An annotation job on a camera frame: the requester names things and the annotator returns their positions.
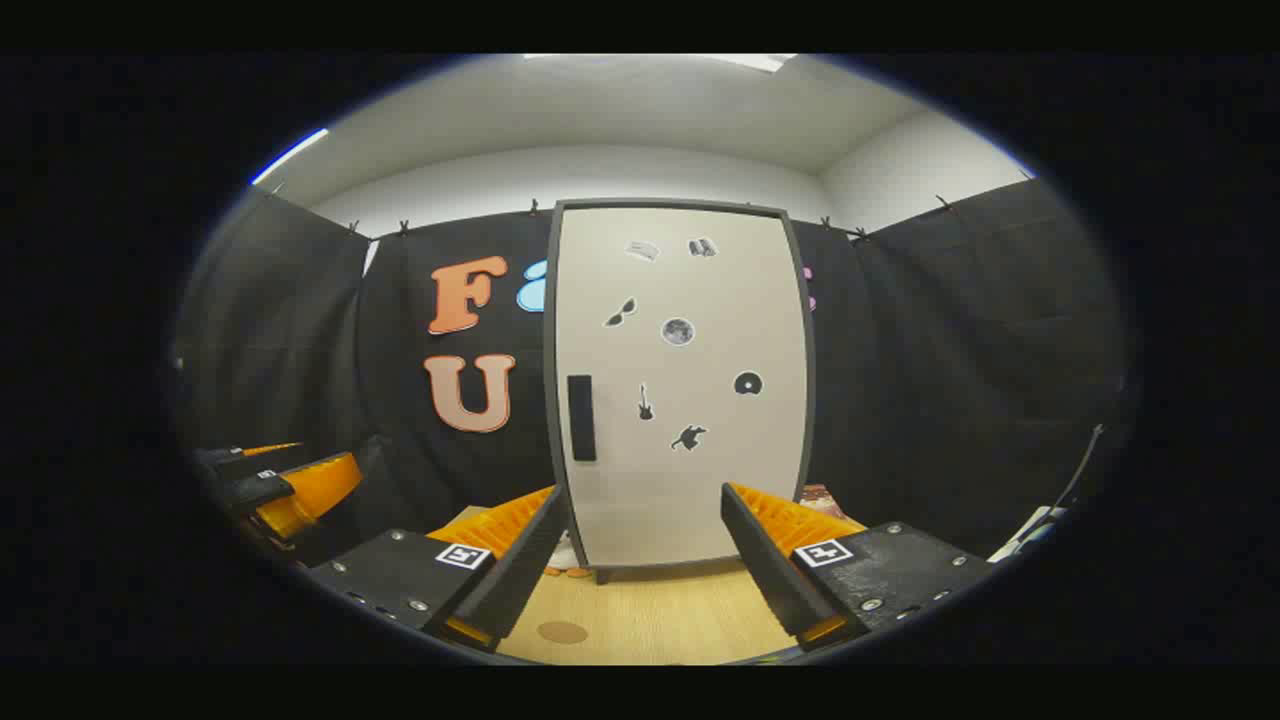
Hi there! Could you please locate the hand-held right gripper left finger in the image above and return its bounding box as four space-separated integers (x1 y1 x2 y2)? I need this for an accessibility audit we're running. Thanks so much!
305 485 571 653

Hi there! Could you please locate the grey cabinet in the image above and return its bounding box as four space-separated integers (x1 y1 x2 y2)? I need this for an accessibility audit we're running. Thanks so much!
543 198 818 586

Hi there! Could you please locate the penguin plush toy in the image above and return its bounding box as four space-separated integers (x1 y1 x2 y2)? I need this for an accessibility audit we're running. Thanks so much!
545 535 593 579

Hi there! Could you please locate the black door handle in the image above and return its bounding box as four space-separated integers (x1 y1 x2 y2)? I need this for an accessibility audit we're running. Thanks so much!
567 375 598 463

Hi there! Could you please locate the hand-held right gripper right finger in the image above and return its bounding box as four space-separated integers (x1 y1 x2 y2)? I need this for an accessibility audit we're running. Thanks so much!
720 482 999 653

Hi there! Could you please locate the black backdrop cloth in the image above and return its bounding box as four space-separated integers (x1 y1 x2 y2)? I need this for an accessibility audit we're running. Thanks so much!
170 178 1131 566

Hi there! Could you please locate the white cabinet door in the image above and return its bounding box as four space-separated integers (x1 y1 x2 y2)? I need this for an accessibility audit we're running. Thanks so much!
553 205 808 571

